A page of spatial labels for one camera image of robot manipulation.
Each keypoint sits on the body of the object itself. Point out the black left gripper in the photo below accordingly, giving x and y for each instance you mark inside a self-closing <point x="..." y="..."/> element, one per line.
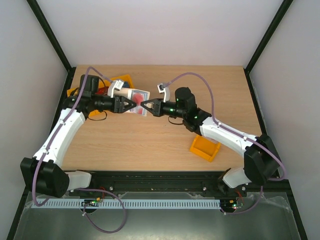
<point x="118" y="105"/>

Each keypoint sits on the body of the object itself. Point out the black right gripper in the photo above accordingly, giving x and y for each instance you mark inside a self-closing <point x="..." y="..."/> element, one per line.
<point x="157" y="108"/>

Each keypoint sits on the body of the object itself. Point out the white card with red circle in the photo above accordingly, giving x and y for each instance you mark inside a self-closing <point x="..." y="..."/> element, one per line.
<point x="139" y="96"/>

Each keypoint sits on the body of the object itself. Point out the beige leather card holder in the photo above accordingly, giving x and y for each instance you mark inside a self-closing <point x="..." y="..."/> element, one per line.
<point x="126" y="92"/>

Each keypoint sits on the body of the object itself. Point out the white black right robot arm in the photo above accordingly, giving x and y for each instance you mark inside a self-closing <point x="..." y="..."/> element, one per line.
<point x="261" y="159"/>

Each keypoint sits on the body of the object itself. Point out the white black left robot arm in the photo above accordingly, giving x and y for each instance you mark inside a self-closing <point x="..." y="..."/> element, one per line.
<point x="43" y="172"/>

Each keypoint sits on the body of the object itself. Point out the red card stack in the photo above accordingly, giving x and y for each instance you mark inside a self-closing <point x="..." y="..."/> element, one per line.
<point x="102" y="91"/>

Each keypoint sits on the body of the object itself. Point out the yellow three-compartment bin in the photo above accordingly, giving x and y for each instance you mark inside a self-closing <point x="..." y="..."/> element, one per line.
<point x="104" y="83"/>

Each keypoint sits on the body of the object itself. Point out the small yellow bin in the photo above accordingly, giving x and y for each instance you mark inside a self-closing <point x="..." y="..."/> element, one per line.
<point x="205" y="148"/>

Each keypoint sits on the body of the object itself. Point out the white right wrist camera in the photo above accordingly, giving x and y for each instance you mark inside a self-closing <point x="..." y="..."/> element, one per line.
<point x="164" y="89"/>

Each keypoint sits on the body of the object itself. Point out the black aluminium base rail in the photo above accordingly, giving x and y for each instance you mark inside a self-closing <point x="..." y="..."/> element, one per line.
<point x="205" y="183"/>

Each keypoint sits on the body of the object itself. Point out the black left frame post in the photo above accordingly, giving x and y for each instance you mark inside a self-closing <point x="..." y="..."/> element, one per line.
<point x="42" y="20"/>

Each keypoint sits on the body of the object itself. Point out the black frame post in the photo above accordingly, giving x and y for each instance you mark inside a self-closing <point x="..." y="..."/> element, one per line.
<point x="279" y="15"/>
<point x="42" y="20"/>

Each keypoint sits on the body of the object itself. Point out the black right frame post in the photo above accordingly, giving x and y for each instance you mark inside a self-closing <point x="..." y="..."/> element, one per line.
<point x="279" y="15"/>

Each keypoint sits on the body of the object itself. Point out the white slotted cable duct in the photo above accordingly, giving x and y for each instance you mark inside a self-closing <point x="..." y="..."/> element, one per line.
<point x="134" y="204"/>

